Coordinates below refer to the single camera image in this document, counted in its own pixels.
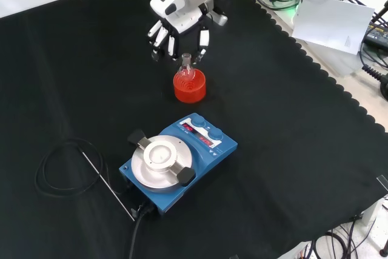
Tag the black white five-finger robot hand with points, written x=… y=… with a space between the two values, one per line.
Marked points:
x=182 y=19

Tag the pale board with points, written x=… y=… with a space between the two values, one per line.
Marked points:
x=330 y=22

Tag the clear glass round-bottom flask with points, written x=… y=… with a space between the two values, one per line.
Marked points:
x=186 y=59

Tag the blue-base heater with steel plate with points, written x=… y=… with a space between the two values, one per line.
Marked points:
x=197 y=180

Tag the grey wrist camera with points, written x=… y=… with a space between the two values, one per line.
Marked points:
x=219 y=18

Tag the black power adapter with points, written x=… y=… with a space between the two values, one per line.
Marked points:
x=377 y=36

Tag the clear cloth clip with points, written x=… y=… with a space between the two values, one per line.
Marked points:
x=382 y=181

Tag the black bench cloth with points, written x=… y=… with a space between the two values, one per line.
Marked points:
x=288 y=119

